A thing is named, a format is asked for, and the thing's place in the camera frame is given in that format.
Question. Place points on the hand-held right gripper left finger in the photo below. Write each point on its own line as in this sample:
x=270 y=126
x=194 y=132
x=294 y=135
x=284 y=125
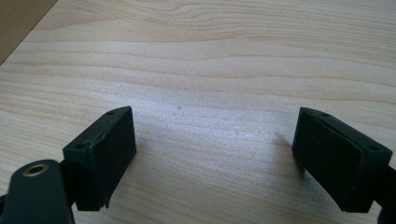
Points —
x=102 y=161

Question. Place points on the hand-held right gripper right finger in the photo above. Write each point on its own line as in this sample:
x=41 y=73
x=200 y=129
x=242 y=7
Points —
x=336 y=158

